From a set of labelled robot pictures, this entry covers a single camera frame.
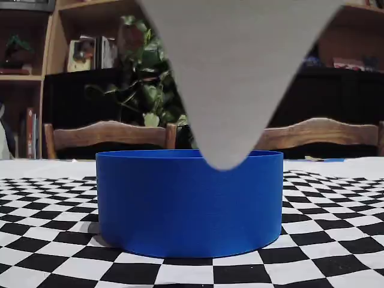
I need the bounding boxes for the bonsai tree model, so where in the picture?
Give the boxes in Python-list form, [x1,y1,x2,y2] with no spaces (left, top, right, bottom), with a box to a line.
[1,34,34,74]

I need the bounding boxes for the black white checkered mat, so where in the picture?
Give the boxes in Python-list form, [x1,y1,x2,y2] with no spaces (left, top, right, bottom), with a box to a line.
[0,158,384,288]

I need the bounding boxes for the grey upright book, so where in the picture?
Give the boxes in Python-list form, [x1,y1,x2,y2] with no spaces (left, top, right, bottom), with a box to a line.
[100,35,118,70]

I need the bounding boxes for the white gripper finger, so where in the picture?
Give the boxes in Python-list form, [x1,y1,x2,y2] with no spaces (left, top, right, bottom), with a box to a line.
[134,0,346,172]

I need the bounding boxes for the white and blue figure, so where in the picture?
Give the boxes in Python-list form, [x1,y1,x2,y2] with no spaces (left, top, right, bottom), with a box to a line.
[0,103,14,160]

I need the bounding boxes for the light wooden bookshelf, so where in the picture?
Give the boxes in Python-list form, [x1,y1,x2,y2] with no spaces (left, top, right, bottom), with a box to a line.
[0,0,384,160]

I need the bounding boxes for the blue round box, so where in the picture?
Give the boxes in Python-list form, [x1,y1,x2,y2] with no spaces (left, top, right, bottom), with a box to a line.
[95,149,284,259]

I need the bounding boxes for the small blue box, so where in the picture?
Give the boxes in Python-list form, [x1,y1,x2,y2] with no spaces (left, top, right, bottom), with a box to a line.
[362,55,379,72]

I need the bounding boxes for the green houseplant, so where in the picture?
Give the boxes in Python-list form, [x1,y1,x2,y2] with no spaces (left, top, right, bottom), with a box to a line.
[85,14,196,151]

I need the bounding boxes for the row of standing books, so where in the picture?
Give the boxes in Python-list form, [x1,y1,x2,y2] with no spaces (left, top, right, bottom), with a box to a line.
[25,107,42,159]

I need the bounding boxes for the starry night picture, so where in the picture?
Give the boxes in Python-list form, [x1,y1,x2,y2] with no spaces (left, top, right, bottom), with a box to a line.
[301,49,323,68]

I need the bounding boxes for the black sideboard cabinet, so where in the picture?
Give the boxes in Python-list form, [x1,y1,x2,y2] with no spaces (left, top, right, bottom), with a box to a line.
[43,66,384,160]

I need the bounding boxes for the red and white box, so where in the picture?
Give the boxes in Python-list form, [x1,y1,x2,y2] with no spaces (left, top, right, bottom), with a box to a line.
[332,57,365,72]

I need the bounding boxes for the blue tape strip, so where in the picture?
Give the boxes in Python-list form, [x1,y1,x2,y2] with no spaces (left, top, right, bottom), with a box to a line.
[304,155,347,163]

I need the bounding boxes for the photo box with bird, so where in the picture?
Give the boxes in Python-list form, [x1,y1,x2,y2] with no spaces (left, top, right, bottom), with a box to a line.
[67,35,97,73]

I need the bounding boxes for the wooden chair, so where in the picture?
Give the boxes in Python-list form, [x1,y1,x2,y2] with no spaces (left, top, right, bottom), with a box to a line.
[253,117,384,158]
[43,120,178,160]

